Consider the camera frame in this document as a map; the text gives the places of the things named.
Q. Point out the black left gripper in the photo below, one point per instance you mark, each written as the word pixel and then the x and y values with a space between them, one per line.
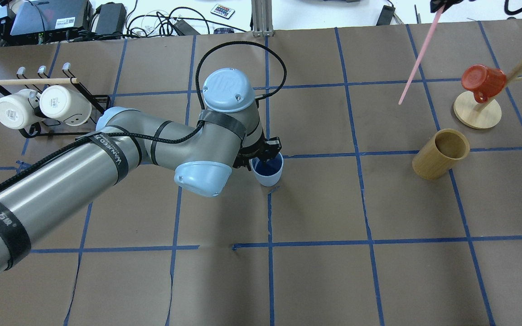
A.
pixel 253 148

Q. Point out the light blue plastic cup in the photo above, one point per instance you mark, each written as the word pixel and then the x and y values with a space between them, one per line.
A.
pixel 268 173

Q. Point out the pink chopstick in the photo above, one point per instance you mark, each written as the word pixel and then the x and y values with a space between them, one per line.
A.
pixel 437 7

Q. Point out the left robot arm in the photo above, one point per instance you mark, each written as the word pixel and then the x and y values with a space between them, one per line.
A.
pixel 228 135

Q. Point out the remote control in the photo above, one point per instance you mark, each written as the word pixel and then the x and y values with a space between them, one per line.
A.
pixel 222 11

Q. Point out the bamboo cylinder holder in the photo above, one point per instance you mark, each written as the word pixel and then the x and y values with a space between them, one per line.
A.
pixel 443 150

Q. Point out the black power adapter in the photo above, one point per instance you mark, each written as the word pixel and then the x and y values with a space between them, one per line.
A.
pixel 110 18

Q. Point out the wooden dowel rod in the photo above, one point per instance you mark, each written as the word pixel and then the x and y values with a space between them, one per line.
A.
pixel 40 81

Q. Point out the white mug near centre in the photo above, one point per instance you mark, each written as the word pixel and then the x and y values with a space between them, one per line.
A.
pixel 63 104

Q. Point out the white mug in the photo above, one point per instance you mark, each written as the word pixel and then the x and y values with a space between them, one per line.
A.
pixel 63 104
pixel 19 110

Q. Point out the wooden mug tree stand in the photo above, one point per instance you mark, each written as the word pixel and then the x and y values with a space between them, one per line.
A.
pixel 477 107

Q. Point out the orange mug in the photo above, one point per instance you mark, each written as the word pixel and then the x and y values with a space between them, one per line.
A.
pixel 483 82

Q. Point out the white mug outer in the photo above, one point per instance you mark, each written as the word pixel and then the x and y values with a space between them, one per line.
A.
pixel 19 110

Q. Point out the black electronics box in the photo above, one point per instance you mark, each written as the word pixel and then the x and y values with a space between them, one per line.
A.
pixel 51 17

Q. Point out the aluminium frame post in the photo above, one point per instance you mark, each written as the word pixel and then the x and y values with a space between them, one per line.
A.
pixel 262 18

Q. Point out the black wire cup rack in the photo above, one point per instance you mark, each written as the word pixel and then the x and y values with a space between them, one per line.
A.
pixel 100 103

